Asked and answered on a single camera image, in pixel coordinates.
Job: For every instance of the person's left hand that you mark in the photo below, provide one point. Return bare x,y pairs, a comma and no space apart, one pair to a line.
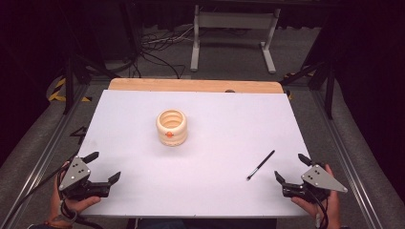
81,204

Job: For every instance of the aluminium frame rail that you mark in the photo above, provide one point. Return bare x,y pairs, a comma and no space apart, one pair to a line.
41,159
347,159

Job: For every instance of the person's right hand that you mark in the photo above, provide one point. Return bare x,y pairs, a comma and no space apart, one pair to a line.
332,210

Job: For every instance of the yellow black floor tape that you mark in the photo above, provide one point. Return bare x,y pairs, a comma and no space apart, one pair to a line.
59,93

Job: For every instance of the grey wristband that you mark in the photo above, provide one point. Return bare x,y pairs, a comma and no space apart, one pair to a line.
63,219

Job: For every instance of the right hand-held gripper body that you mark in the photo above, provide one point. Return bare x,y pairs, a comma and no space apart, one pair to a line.
320,179

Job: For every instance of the cream ribbed round holder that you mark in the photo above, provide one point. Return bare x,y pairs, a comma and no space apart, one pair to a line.
172,132

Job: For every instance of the white metal stand frame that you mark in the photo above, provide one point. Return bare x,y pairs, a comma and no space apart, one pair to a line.
234,20

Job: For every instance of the thin black brush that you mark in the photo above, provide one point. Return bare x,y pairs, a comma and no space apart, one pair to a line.
261,164

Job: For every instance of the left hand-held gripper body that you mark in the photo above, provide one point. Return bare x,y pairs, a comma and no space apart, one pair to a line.
74,173

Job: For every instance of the black tripod stand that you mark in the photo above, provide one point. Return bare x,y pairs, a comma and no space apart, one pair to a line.
69,79
329,89

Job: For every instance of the white table cover board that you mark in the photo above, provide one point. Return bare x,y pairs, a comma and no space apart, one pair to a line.
207,133

